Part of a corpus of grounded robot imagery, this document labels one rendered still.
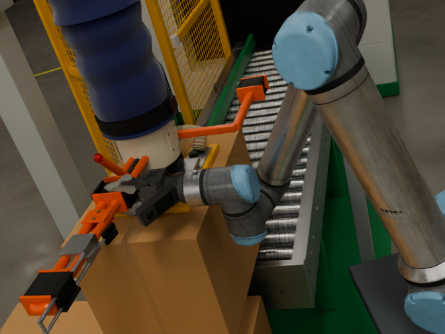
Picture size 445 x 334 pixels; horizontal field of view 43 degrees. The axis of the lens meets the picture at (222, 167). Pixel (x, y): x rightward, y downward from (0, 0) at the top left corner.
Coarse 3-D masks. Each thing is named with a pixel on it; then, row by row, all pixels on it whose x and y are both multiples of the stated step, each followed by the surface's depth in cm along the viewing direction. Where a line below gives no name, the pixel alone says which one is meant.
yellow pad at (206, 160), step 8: (208, 144) 181; (216, 144) 179; (192, 152) 172; (200, 152) 176; (208, 152) 175; (216, 152) 177; (200, 160) 172; (208, 160) 172; (200, 168) 168; (176, 208) 154; (184, 208) 153
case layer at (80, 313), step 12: (252, 300) 193; (12, 312) 221; (24, 312) 219; (72, 312) 212; (84, 312) 210; (252, 312) 189; (264, 312) 196; (12, 324) 215; (24, 324) 213; (36, 324) 212; (48, 324) 210; (60, 324) 208; (72, 324) 206; (84, 324) 205; (96, 324) 203; (240, 324) 186; (252, 324) 184; (264, 324) 195
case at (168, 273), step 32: (224, 160) 173; (128, 224) 156; (160, 224) 152; (192, 224) 148; (224, 224) 165; (128, 256) 151; (160, 256) 148; (192, 256) 146; (224, 256) 162; (256, 256) 193; (96, 288) 161; (128, 288) 158; (160, 288) 155; (192, 288) 152; (224, 288) 159; (128, 320) 165; (160, 320) 162; (192, 320) 159; (224, 320) 157
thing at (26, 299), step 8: (40, 272) 119; (48, 272) 119; (56, 272) 118; (64, 272) 117; (40, 280) 117; (48, 280) 116; (56, 280) 115; (32, 288) 115; (40, 288) 114; (48, 288) 114; (24, 296) 114; (32, 296) 113; (40, 296) 112; (48, 296) 112; (24, 304) 114; (56, 304) 113; (56, 312) 113
